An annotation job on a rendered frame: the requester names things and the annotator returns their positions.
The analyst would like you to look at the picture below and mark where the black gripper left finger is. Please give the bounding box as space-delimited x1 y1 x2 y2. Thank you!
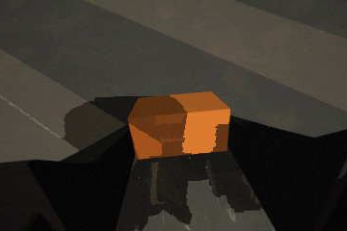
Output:
0 124 135 231

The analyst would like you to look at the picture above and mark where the orange block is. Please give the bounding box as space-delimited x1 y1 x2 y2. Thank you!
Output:
127 91 230 160

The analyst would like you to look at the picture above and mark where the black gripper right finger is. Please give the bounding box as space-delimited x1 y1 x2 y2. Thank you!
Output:
227 115 347 231

